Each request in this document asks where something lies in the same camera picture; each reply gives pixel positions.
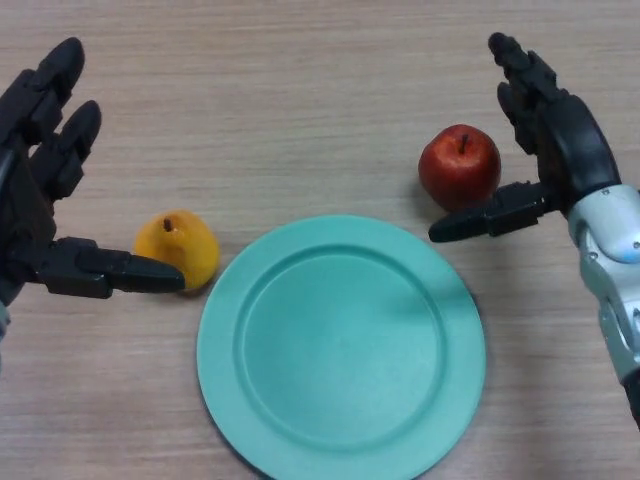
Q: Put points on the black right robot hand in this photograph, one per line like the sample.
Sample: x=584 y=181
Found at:
x=575 y=145

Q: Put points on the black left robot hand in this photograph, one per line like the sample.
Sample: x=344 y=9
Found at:
x=25 y=170

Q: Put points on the green round plate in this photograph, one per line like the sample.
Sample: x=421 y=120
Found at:
x=340 y=350

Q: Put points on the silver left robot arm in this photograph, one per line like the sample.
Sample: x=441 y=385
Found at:
x=3 y=320

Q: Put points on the yellow pear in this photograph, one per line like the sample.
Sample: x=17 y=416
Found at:
x=180 y=245

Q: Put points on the red apple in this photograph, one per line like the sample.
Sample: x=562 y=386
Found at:
x=457 y=167

